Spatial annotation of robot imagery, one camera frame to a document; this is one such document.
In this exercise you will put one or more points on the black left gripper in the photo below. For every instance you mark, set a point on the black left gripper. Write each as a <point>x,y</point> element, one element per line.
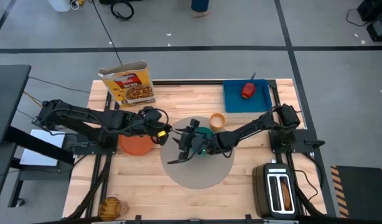
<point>150,119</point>

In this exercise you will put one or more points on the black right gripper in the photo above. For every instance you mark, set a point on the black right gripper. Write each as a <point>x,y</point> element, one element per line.
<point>194,141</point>

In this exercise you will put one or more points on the teal bowl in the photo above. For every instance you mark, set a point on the teal bowl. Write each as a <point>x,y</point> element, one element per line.
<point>206,132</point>

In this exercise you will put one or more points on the orange plate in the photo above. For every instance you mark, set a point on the orange plate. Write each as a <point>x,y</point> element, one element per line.
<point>135,146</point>

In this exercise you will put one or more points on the yellow cereal box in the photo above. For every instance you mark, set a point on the yellow cereal box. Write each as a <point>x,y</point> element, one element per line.
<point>130,87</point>

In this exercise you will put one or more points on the blue cutting board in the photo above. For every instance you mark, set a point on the blue cutting board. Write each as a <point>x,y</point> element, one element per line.
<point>237,101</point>

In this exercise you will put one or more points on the red bell pepper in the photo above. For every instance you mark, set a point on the red bell pepper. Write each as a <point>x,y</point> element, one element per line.
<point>248,90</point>

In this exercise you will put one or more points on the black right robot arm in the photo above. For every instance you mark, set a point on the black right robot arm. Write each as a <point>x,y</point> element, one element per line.
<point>256,126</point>

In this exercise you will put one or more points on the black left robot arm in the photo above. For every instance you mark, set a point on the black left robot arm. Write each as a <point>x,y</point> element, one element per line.
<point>85,119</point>

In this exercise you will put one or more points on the round grey placemat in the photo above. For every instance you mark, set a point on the round grey placemat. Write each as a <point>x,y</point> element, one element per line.
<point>197,174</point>

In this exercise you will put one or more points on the orange cup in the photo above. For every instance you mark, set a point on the orange cup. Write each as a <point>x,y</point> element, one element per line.
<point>217,122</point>

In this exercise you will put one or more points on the black toaster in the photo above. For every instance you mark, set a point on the black toaster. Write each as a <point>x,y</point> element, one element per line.
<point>261,193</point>

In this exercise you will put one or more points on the amber drinking glass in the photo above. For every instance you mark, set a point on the amber drinking glass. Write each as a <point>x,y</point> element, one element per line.
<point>111,208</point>

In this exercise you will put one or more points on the toast slice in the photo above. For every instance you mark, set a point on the toast slice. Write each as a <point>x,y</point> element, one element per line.
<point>286,196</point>

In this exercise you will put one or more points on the black desk stand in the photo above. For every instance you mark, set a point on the black desk stand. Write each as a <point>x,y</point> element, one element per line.
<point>38,146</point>

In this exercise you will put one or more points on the white sheet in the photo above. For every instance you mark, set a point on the white sheet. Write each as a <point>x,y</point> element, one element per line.
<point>38,149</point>

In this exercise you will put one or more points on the person's foot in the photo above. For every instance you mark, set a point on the person's foot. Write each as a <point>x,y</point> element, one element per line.
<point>200,9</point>

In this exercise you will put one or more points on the black desk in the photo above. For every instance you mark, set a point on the black desk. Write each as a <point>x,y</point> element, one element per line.
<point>7,99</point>

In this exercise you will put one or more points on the black hazard-striped mat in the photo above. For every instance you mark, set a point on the black hazard-striped mat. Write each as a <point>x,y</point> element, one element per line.
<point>362,189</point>

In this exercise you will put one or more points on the black equipment case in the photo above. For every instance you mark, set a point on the black equipment case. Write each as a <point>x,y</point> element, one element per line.
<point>379,21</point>

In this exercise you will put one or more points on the black metal table frame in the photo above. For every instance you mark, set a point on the black metal table frame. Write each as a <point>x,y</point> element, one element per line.
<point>184,82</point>

